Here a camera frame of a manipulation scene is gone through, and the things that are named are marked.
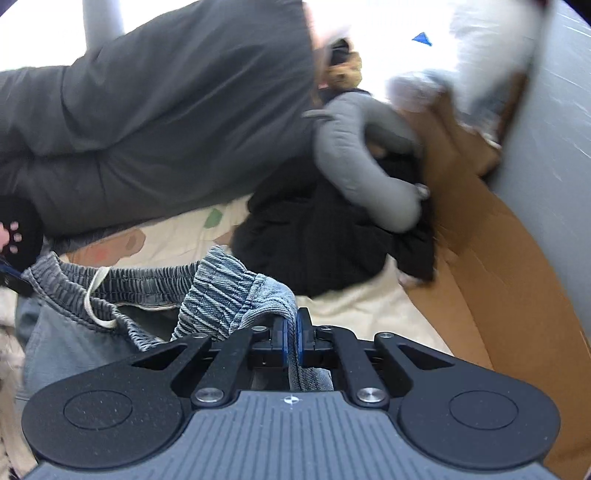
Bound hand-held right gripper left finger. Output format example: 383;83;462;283
131;318;289;408

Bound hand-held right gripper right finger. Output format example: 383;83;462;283
295;308;456;409

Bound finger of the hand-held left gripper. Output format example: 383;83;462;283
0;257;34;297

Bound blue denim drawstring pants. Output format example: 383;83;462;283
14;246;336;407

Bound black pink paw cloth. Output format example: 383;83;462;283
0;194;45;274

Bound cream bear print bed sheet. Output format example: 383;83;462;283
0;198;495;480

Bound white black fluffy toy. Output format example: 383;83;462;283
0;323;38;480

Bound black clothing pile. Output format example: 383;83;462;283
231;152;439;299

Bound grey neck pillow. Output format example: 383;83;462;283
305;90;430;234

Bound large brown cardboard sheet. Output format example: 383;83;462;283
402;88;591;480

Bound dark grey pillow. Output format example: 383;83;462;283
0;0;325;253

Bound brown teddy bear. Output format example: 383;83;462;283
318;39;363;93

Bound crumpled clear plastic bag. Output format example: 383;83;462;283
385;69;451;114

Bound grey plastic-wrapped board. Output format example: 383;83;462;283
489;0;591;333

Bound white pillow in plastic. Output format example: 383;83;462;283
450;0;555;121

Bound grey window frame bar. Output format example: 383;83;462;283
82;0;128;47

